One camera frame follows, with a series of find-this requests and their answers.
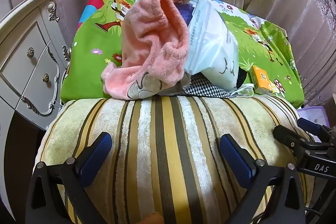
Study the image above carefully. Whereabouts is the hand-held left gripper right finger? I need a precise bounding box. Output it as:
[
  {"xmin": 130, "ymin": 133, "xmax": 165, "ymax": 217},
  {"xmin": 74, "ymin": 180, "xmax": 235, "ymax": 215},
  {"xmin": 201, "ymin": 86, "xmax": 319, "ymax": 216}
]
[{"xmin": 219, "ymin": 134, "xmax": 306, "ymax": 224}]

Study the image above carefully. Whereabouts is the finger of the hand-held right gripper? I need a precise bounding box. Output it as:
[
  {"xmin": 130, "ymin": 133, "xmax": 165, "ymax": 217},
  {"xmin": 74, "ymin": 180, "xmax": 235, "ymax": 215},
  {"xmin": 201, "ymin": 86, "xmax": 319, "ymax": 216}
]
[
  {"xmin": 273, "ymin": 125, "xmax": 323, "ymax": 159},
  {"xmin": 298, "ymin": 117, "xmax": 332, "ymax": 142}
]

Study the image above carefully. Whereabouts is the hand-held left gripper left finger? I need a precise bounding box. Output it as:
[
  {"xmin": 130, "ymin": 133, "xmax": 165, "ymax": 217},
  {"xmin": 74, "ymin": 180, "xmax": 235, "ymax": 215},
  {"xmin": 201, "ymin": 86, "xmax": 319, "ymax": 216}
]
[{"xmin": 25, "ymin": 132, "xmax": 113, "ymax": 224}]

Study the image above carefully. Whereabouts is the purple storage box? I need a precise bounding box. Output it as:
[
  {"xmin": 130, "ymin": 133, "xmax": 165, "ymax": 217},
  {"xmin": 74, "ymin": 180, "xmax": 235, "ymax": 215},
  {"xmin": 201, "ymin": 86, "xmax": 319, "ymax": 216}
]
[{"xmin": 297, "ymin": 106, "xmax": 330, "ymax": 130}]

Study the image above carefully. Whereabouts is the white face mask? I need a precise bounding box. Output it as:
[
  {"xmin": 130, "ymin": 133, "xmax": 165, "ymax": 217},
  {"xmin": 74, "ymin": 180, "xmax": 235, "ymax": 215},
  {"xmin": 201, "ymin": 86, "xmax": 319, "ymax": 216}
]
[{"xmin": 232, "ymin": 82, "xmax": 255, "ymax": 98}]

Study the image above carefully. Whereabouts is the small orange box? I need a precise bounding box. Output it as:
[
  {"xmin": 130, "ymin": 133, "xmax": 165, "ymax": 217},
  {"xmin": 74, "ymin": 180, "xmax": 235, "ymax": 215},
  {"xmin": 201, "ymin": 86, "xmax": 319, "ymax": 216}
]
[{"xmin": 248, "ymin": 65, "xmax": 271, "ymax": 94}]

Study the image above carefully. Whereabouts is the black white houndstooth cloth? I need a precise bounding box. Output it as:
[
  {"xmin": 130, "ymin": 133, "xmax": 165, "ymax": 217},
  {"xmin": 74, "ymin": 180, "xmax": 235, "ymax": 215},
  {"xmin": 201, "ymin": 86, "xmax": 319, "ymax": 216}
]
[{"xmin": 157, "ymin": 74, "xmax": 244, "ymax": 98}]

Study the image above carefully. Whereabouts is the white plastic bag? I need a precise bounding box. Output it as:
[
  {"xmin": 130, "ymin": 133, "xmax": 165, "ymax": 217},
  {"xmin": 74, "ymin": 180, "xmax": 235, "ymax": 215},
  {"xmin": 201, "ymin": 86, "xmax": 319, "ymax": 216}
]
[{"xmin": 184, "ymin": 0, "xmax": 240, "ymax": 92}]

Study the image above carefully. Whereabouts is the pink fluffy towel cartoon patch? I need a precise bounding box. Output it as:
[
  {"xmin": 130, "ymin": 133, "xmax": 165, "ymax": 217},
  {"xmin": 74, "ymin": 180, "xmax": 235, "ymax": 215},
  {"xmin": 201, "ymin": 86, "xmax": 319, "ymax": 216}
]
[{"xmin": 100, "ymin": 0, "xmax": 191, "ymax": 101}]

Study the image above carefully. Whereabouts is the blue knitted cloth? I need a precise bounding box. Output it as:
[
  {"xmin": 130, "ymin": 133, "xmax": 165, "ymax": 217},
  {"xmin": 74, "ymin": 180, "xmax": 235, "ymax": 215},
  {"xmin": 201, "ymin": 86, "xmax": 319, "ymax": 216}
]
[{"xmin": 178, "ymin": 2, "xmax": 196, "ymax": 24}]

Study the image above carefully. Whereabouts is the person's left hand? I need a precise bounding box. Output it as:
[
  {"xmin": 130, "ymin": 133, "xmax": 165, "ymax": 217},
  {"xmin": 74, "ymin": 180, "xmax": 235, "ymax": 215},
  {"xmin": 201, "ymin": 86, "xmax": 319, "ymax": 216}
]
[{"xmin": 143, "ymin": 212, "xmax": 164, "ymax": 224}]

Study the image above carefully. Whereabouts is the yellow striped cushion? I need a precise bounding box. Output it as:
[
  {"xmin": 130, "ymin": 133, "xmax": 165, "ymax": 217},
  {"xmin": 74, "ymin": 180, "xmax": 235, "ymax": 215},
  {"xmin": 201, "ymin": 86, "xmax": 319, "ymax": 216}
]
[{"xmin": 39, "ymin": 95, "xmax": 315, "ymax": 224}]

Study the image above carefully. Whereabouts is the green cartoon printed blanket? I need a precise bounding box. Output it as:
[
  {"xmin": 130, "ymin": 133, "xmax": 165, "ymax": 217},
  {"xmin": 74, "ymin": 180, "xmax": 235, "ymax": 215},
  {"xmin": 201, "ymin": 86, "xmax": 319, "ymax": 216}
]
[{"xmin": 60, "ymin": 0, "xmax": 306, "ymax": 109}]

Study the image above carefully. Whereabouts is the white ornate dresser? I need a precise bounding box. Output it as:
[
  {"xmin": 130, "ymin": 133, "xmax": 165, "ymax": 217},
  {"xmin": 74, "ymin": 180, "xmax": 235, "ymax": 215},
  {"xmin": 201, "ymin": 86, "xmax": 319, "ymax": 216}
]
[{"xmin": 0, "ymin": 0, "xmax": 72, "ymax": 132}]

